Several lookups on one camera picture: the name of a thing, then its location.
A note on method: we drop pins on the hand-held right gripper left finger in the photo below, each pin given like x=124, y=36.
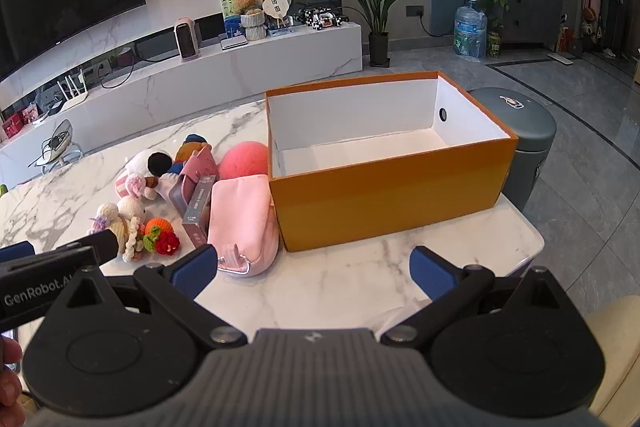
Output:
x=192, y=269

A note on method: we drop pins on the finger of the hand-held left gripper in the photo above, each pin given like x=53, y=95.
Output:
x=100, y=242
x=17, y=252

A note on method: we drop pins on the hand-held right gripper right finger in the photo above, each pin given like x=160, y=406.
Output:
x=432, y=274

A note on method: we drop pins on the pink fabric pouch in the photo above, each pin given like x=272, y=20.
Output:
x=240, y=217

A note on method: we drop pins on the orange cardboard box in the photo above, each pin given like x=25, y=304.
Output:
x=390, y=202

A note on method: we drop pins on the pink fluffy ball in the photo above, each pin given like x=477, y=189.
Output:
x=245, y=162

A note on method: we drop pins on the person's left hand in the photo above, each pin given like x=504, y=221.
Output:
x=7, y=372

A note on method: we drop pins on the white crochet unicorn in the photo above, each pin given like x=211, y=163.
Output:
x=107, y=219

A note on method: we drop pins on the red crochet flower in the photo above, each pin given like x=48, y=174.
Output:
x=169, y=243

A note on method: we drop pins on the white crochet doll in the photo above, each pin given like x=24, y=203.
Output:
x=132, y=227

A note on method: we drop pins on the orange crochet fruit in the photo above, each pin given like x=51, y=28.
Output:
x=156, y=227

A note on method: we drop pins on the grey pink carton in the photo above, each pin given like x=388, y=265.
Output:
x=197, y=212

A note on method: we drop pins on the pink crochet bunny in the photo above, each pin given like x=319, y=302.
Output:
x=132, y=187

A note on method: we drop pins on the mauve card case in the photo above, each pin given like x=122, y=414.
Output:
x=181, y=192

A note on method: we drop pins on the black haired plush doll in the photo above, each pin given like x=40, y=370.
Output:
x=157, y=164

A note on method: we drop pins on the pink small purse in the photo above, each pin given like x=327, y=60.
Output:
x=202, y=162

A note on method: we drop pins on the orange blue plush doll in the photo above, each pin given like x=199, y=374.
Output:
x=192, y=144

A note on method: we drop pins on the red gift boxes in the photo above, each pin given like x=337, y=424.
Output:
x=17, y=122

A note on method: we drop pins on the white router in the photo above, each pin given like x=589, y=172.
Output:
x=75, y=97

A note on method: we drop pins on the grey round trash can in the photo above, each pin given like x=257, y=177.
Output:
x=525, y=142

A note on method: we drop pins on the white marble tv cabinet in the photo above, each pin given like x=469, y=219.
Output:
x=200, y=82

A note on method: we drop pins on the cream chair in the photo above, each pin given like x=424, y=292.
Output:
x=615, y=357

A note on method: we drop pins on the pink space heater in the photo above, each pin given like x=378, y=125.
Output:
x=186, y=39

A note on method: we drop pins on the white flat box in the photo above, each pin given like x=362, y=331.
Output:
x=234, y=42

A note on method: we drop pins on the potted long leaf plant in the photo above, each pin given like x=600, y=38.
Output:
x=378, y=49

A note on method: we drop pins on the small green bag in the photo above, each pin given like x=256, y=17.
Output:
x=494, y=46

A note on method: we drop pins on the blue water jug with pump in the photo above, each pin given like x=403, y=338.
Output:
x=469, y=32

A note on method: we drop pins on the white knitted basket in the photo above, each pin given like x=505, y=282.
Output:
x=255, y=27

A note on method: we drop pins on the white floor scale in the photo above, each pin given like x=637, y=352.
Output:
x=560, y=58

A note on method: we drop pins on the brown teddy bear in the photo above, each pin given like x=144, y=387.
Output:
x=248, y=2

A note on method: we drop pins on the round paper fan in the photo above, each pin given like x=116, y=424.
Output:
x=275, y=4

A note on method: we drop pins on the black white toy car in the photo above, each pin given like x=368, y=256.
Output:
x=320, y=19

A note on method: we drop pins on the open shelf rack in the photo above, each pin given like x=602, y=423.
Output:
x=600, y=17

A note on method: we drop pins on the wall socket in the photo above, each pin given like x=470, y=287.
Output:
x=415, y=11

